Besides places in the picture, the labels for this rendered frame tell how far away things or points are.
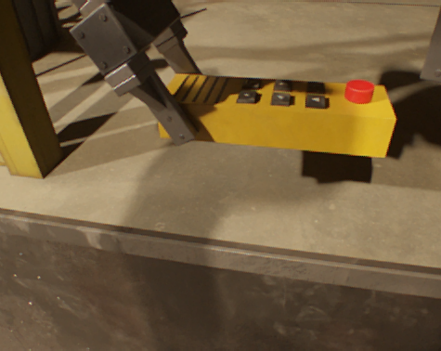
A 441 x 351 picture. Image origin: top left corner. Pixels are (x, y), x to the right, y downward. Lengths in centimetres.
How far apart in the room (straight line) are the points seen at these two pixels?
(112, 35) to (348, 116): 23
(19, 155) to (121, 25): 32
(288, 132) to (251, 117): 4
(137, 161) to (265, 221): 24
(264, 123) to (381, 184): 25
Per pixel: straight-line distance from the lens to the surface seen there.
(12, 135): 58
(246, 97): 37
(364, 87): 39
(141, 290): 57
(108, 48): 35
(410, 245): 48
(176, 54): 44
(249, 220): 47
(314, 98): 38
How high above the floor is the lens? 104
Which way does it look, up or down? 38 degrees down
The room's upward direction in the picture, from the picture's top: 2 degrees counter-clockwise
